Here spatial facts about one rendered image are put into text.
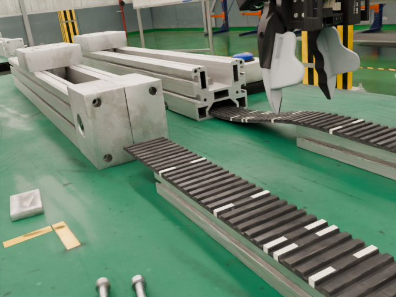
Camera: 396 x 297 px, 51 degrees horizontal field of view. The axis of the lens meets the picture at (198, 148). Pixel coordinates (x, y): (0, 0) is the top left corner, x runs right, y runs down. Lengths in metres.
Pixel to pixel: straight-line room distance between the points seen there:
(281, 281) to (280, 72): 0.27
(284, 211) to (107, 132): 0.28
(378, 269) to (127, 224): 0.22
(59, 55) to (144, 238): 0.61
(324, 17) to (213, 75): 0.33
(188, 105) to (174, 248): 0.38
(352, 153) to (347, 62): 0.12
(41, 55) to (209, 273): 0.68
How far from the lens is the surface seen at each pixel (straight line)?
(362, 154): 0.47
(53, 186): 0.51
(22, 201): 0.47
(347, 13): 0.48
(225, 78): 0.71
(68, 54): 0.91
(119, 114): 0.52
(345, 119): 0.51
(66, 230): 0.40
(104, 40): 1.19
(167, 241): 0.35
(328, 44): 0.53
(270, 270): 0.29
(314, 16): 0.46
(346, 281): 0.24
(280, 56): 0.48
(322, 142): 0.50
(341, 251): 0.27
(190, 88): 0.67
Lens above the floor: 0.96
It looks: 20 degrees down
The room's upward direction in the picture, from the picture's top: 7 degrees counter-clockwise
